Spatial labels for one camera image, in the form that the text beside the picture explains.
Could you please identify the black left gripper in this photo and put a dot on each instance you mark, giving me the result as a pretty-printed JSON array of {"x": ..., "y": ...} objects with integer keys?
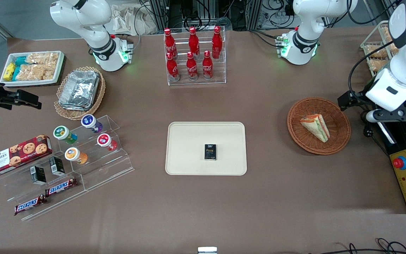
[{"x": 357, "y": 97}]

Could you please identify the triangular sandwich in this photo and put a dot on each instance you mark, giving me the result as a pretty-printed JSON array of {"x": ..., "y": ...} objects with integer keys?
[{"x": 316, "y": 126}]

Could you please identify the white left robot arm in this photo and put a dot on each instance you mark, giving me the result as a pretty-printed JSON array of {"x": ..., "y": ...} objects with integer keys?
[{"x": 307, "y": 24}]

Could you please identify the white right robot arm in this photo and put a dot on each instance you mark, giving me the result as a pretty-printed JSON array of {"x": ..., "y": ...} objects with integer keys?
[{"x": 95, "y": 21}]

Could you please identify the brown wicker basket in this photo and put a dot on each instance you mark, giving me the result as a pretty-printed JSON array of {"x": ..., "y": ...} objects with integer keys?
[{"x": 338, "y": 116}]

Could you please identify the white rectangular snack tray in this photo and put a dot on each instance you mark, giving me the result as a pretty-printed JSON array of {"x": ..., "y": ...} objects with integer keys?
[{"x": 61, "y": 58}]

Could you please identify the light woven basket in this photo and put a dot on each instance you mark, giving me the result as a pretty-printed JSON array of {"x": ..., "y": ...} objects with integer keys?
[{"x": 99, "y": 95}]

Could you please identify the beige plastic tray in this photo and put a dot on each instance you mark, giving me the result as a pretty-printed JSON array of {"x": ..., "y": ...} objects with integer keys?
[{"x": 189, "y": 148}]

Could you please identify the teal snack packet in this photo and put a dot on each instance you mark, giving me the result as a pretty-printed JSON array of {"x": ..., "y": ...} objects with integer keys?
[
  {"x": 16, "y": 73},
  {"x": 20, "y": 61}
]

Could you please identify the yellow snack packet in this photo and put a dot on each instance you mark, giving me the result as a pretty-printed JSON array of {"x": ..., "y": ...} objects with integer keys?
[{"x": 9, "y": 71}]

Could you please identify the rice cracker snack bag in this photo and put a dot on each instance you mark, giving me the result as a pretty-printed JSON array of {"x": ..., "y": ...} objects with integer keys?
[
  {"x": 44, "y": 58},
  {"x": 34, "y": 72}
]

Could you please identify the fried snack bag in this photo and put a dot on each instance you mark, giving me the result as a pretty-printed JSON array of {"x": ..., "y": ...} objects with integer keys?
[
  {"x": 377, "y": 52},
  {"x": 377, "y": 65},
  {"x": 387, "y": 33}
]

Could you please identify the green lid cup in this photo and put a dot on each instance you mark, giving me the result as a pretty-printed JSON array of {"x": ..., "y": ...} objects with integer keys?
[{"x": 62, "y": 133}]

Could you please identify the red Walkers cookie box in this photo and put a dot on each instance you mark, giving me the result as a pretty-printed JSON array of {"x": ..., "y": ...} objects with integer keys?
[{"x": 16, "y": 157}]

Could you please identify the stack of foil trays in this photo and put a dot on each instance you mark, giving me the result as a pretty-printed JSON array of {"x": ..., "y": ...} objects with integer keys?
[{"x": 79, "y": 90}]

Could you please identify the purple lid cup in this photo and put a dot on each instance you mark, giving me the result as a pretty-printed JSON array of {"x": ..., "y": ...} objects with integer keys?
[{"x": 89, "y": 121}]

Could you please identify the small black carton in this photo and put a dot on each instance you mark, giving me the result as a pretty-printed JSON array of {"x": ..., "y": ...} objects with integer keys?
[
  {"x": 56, "y": 165},
  {"x": 38, "y": 175}
]

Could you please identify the orange lid cup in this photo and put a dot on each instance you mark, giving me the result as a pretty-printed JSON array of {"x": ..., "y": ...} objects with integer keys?
[{"x": 73, "y": 154}]

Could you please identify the red lid cup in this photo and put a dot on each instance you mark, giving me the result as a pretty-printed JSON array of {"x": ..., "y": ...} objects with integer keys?
[{"x": 104, "y": 140}]

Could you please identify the Snickers chocolate bar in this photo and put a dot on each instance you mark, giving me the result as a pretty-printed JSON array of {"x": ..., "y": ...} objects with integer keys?
[
  {"x": 61, "y": 187},
  {"x": 30, "y": 204}
]

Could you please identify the clear acrylic stepped display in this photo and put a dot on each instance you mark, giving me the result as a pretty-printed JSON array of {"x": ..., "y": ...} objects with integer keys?
[{"x": 111, "y": 165}]

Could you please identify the clear acrylic bottle rack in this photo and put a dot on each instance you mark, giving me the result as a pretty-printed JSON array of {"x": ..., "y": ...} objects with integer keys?
[{"x": 220, "y": 72}]

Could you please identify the white cloth bag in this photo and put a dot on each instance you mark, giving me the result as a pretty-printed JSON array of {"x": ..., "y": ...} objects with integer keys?
[{"x": 129, "y": 21}]

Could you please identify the red cola bottle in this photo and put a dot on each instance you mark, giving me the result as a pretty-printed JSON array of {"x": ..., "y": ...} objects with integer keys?
[
  {"x": 193, "y": 42},
  {"x": 172, "y": 68},
  {"x": 207, "y": 67},
  {"x": 191, "y": 68},
  {"x": 217, "y": 42},
  {"x": 170, "y": 44}
]

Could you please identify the small black gold-print box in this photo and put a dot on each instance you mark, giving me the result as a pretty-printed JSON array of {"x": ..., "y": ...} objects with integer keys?
[{"x": 210, "y": 152}]

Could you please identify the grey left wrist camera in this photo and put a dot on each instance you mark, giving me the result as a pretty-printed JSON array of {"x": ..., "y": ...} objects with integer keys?
[{"x": 371, "y": 116}]

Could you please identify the aluminium equipment frame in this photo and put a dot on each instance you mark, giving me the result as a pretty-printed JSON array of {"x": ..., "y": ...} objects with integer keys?
[{"x": 203, "y": 12}]

